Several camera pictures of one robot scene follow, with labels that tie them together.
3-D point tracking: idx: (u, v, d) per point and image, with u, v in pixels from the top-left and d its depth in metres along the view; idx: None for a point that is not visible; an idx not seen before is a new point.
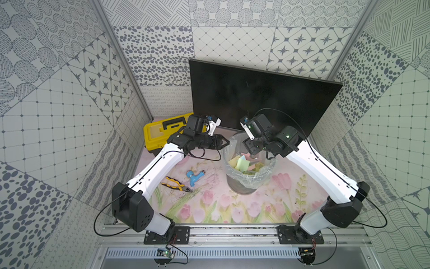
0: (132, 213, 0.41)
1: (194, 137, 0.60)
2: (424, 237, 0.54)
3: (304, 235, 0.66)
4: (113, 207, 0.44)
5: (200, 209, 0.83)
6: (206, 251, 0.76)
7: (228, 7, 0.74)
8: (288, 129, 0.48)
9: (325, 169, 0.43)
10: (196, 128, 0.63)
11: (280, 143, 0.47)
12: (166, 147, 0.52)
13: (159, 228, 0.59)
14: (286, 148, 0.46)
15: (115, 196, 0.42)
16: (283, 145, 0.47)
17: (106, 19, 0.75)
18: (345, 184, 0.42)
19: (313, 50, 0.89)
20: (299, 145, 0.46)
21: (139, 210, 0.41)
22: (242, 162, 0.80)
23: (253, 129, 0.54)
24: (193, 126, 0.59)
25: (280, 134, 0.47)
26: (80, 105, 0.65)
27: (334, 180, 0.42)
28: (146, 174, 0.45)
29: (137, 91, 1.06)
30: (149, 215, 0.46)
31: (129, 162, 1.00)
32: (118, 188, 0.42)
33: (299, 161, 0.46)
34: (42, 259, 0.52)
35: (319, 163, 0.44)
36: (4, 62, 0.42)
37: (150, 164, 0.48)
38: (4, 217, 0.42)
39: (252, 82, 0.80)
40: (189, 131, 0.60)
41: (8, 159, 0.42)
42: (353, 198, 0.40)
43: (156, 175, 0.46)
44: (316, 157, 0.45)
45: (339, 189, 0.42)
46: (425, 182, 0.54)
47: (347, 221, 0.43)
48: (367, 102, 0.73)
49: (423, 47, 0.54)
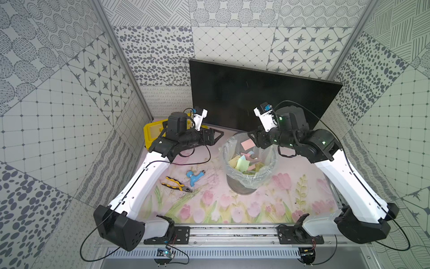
0: (119, 234, 0.38)
1: (177, 140, 0.54)
2: (424, 237, 0.54)
3: (304, 235, 0.66)
4: (101, 229, 0.40)
5: (200, 209, 0.83)
6: (206, 250, 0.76)
7: (228, 7, 0.74)
8: (324, 133, 0.42)
9: (359, 185, 0.39)
10: (180, 129, 0.56)
11: (314, 148, 0.41)
12: (148, 156, 0.48)
13: (158, 231, 0.59)
14: (321, 152, 0.40)
15: (99, 219, 0.38)
16: (316, 151, 0.41)
17: (106, 19, 0.75)
18: (375, 204, 0.39)
19: (313, 50, 0.89)
20: (335, 154, 0.41)
21: (126, 232, 0.38)
22: (242, 162, 0.80)
23: (284, 123, 0.46)
24: (174, 128, 0.53)
25: (314, 137, 0.41)
26: (80, 105, 0.65)
27: (365, 198, 0.39)
28: (130, 192, 0.42)
29: (137, 90, 1.05)
30: (141, 231, 0.44)
31: (129, 162, 1.00)
32: (101, 211, 0.39)
33: (331, 171, 0.42)
34: (42, 259, 0.52)
35: (353, 178, 0.40)
36: (4, 62, 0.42)
37: (134, 179, 0.44)
38: (4, 217, 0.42)
39: (252, 82, 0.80)
40: (171, 134, 0.55)
41: (8, 159, 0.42)
42: (382, 219, 0.38)
43: (139, 191, 0.43)
44: (351, 170, 0.40)
45: (368, 208, 0.38)
46: (425, 182, 0.54)
47: (365, 239, 0.41)
48: (367, 102, 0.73)
49: (423, 47, 0.54)
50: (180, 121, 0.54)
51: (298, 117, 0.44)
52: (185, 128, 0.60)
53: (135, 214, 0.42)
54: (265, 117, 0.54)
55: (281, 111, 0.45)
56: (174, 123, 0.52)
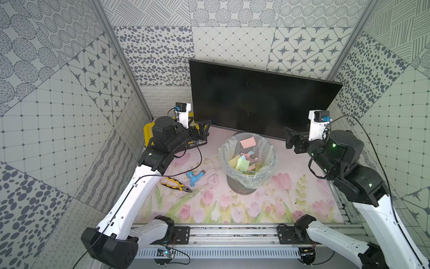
0: (109, 258, 0.36)
1: (168, 151, 0.51)
2: (424, 237, 0.54)
3: (303, 233, 0.66)
4: (90, 253, 0.39)
5: (200, 209, 0.83)
6: (206, 251, 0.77)
7: (228, 7, 0.74)
8: (374, 173, 0.39)
9: (401, 237, 0.36)
10: (167, 137, 0.51)
11: (358, 188, 0.37)
12: (138, 170, 0.46)
13: (157, 235, 0.59)
14: (362, 195, 0.37)
15: (87, 244, 0.36)
16: (359, 191, 0.37)
17: (106, 19, 0.75)
18: (417, 261, 0.36)
19: (313, 50, 0.89)
20: (380, 200, 0.37)
21: (115, 255, 0.36)
22: (242, 162, 0.80)
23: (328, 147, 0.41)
24: (162, 137, 0.49)
25: (363, 177, 0.38)
26: (80, 105, 0.65)
27: (406, 253, 0.36)
28: (118, 212, 0.40)
29: (137, 90, 1.05)
30: (133, 249, 0.42)
31: (129, 162, 1.00)
32: (89, 234, 0.37)
33: (372, 216, 0.38)
34: (42, 259, 0.52)
35: (396, 229, 0.36)
36: (4, 62, 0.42)
37: (122, 198, 0.42)
38: (4, 217, 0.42)
39: (252, 83, 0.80)
40: (161, 142, 0.50)
41: (8, 159, 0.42)
42: None
43: (128, 210, 0.40)
44: (395, 220, 0.37)
45: (408, 264, 0.35)
46: (426, 182, 0.54)
47: None
48: (367, 102, 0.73)
49: (423, 47, 0.54)
50: (166, 130, 0.49)
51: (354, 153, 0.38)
52: (173, 133, 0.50)
53: (125, 235, 0.40)
54: (315, 125, 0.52)
55: (337, 135, 0.39)
56: (160, 134, 0.47)
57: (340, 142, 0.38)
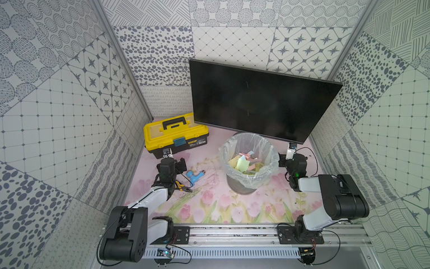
0: (133, 231, 0.41)
1: (172, 182, 0.69)
2: (424, 237, 0.54)
3: (300, 229, 0.68)
4: (108, 236, 0.41)
5: (200, 209, 0.83)
6: (206, 251, 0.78)
7: (228, 7, 0.74)
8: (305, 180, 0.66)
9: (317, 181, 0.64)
10: (171, 171, 0.71)
11: (294, 184, 0.72)
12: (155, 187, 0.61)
13: (158, 232, 0.59)
14: (295, 188, 0.73)
15: (115, 220, 0.43)
16: (294, 186, 0.73)
17: (106, 19, 0.75)
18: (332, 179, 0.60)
19: (313, 50, 0.89)
20: (300, 181, 0.69)
21: (140, 230, 0.42)
22: (242, 162, 0.80)
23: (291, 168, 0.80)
24: (167, 171, 0.68)
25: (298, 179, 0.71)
26: (80, 105, 0.65)
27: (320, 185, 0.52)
28: (143, 199, 0.51)
29: (138, 91, 1.06)
30: (143, 240, 0.43)
31: (129, 162, 1.00)
32: (117, 212, 0.43)
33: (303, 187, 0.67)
34: (42, 259, 0.52)
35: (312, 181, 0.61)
36: (4, 62, 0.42)
37: (145, 195, 0.54)
38: (4, 217, 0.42)
39: (252, 82, 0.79)
40: (166, 177, 0.69)
41: (8, 159, 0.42)
42: (337, 179, 0.53)
43: (152, 198, 0.53)
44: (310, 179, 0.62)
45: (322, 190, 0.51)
46: (425, 182, 0.54)
47: (356, 205, 0.45)
48: (367, 102, 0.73)
49: (423, 47, 0.54)
50: (169, 166, 0.69)
51: (300, 165, 0.73)
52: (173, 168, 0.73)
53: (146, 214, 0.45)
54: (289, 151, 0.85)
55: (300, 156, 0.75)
56: (166, 169, 0.67)
57: (295, 158, 0.74)
